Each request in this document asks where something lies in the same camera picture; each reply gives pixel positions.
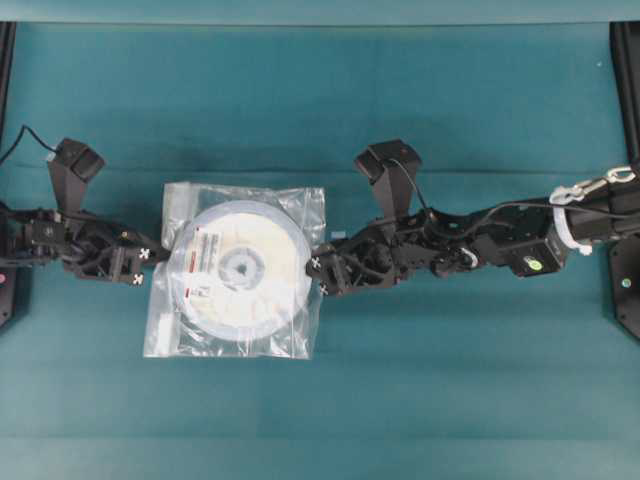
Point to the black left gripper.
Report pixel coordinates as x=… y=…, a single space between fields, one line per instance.
x=99 y=249

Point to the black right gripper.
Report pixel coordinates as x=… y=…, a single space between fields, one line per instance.
x=387 y=252

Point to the white component reel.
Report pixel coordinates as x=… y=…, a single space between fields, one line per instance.
x=237 y=270

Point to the clear zip bag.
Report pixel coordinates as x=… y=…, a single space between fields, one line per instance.
x=170 y=334

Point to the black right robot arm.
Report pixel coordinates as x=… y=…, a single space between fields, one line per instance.
x=530 y=237

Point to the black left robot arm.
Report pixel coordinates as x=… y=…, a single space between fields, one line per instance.
x=35 y=238

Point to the teal table mat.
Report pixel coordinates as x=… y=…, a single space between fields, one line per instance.
x=481 y=376

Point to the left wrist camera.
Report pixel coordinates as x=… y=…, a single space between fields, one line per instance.
x=72 y=167

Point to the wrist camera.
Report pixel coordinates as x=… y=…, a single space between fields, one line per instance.
x=390 y=168
x=72 y=167

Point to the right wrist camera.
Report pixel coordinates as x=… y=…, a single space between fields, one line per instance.
x=390 y=168

